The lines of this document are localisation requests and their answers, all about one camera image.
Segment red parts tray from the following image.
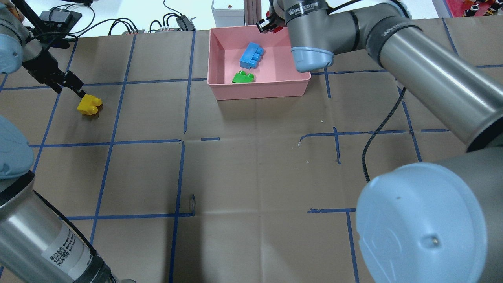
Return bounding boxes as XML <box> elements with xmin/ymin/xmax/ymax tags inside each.
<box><xmin>444</xmin><ymin>0</ymin><xmax>502</xmax><ymax>17</ymax></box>

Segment pink plastic box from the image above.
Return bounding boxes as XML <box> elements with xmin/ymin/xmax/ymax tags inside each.
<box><xmin>207</xmin><ymin>26</ymin><xmax>311</xmax><ymax>101</ymax></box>

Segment yellow toy block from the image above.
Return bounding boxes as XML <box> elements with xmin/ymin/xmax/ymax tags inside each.
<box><xmin>77</xmin><ymin>94</ymin><xmax>102</xmax><ymax>115</ymax></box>

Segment aluminium frame post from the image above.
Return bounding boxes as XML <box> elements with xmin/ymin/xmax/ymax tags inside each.
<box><xmin>244</xmin><ymin>0</ymin><xmax>262</xmax><ymax>26</ymax></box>

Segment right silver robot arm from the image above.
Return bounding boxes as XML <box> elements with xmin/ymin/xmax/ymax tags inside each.
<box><xmin>256</xmin><ymin>0</ymin><xmax>503</xmax><ymax>283</ymax></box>

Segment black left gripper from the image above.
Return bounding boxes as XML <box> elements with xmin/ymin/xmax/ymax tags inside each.
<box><xmin>22</xmin><ymin>51</ymin><xmax>86</xmax><ymax>99</ymax></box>

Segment white square box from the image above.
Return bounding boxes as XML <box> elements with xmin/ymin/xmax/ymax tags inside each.
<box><xmin>211</xmin><ymin>0</ymin><xmax>245</xmax><ymax>28</ymax></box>

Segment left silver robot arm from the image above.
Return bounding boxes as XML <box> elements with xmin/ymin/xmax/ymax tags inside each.
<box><xmin>0</xmin><ymin>0</ymin><xmax>132</xmax><ymax>283</ymax></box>

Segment blue toy block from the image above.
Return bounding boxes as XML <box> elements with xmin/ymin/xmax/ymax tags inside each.
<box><xmin>239</xmin><ymin>42</ymin><xmax>265</xmax><ymax>69</ymax></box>

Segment green toy block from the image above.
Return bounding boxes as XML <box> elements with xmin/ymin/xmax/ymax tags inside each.
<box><xmin>231</xmin><ymin>70</ymin><xmax>255</xmax><ymax>83</ymax></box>

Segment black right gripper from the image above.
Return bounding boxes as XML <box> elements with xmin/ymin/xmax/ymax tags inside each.
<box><xmin>256</xmin><ymin>8</ymin><xmax>286</xmax><ymax>34</ymax></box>

